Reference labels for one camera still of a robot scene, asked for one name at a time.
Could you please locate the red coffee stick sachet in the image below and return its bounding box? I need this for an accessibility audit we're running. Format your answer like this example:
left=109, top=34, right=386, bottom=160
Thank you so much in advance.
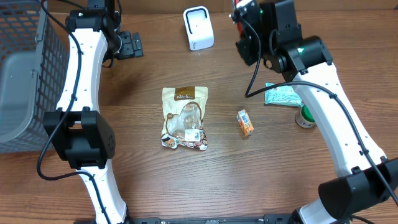
left=232, top=0, right=250, bottom=38

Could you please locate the teal snack packet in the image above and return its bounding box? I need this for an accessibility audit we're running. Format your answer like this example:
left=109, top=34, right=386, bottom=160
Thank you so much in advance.
left=264, top=86, right=303, bottom=107

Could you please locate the beige nut pouch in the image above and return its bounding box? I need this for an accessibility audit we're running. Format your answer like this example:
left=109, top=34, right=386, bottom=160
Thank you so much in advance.
left=160, top=86, right=208, bottom=151

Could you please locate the orange tissue packet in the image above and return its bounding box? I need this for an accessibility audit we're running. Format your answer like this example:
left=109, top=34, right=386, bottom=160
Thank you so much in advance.
left=236, top=110, right=254, bottom=137

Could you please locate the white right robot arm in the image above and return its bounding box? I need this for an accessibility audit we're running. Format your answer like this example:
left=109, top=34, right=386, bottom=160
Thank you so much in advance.
left=230, top=1, right=397, bottom=223

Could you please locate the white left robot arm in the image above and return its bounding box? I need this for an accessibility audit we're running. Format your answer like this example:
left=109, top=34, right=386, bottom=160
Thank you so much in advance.
left=37, top=1, right=144, bottom=223

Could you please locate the white barcode scanner stand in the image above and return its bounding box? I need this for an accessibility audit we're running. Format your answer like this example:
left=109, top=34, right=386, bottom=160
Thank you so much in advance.
left=183, top=6, right=215, bottom=51

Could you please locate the grey plastic mesh basket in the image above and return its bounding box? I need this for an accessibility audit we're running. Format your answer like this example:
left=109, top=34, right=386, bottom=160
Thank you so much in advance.
left=1, top=0, right=68, bottom=153

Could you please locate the green lidded jar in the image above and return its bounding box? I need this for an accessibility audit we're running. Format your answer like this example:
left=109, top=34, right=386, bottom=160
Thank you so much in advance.
left=295, top=105, right=316, bottom=128

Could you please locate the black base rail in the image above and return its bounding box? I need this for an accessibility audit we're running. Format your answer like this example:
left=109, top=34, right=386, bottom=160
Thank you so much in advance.
left=124, top=214, right=297, bottom=224

